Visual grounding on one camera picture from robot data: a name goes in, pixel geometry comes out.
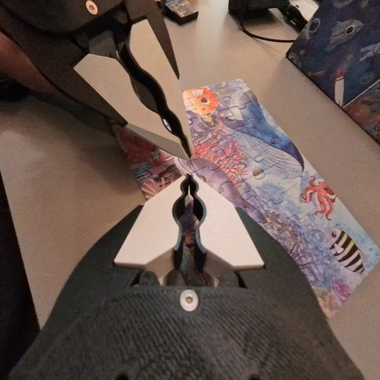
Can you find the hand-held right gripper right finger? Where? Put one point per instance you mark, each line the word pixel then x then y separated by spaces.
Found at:
pixel 228 234

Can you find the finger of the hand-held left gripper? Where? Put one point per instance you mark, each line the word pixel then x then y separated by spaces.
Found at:
pixel 151 59
pixel 118 89

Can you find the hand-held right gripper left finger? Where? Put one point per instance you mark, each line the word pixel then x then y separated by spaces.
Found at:
pixel 151 231

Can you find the assembled sea jigsaw puzzle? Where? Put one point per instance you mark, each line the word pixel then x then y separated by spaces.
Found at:
pixel 267 142

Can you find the person's left hand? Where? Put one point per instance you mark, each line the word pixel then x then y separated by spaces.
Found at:
pixel 23 68

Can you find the black battery pack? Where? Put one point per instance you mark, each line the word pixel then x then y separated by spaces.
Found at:
pixel 181 12

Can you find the black handheld device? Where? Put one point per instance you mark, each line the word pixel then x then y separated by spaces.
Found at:
pixel 261 4

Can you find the illustrated puzzle box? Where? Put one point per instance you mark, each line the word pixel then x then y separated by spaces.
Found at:
pixel 341 44

